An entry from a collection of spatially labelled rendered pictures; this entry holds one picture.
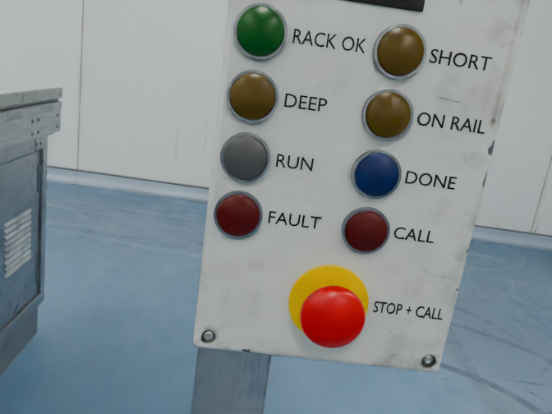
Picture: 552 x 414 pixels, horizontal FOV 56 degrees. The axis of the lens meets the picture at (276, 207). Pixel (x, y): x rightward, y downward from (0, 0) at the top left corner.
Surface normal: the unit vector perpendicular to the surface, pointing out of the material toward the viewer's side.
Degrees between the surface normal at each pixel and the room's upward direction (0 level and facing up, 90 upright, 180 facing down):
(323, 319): 89
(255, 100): 92
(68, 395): 0
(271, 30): 89
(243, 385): 90
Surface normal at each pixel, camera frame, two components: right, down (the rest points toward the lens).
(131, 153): -0.03, 0.25
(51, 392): 0.14, -0.95
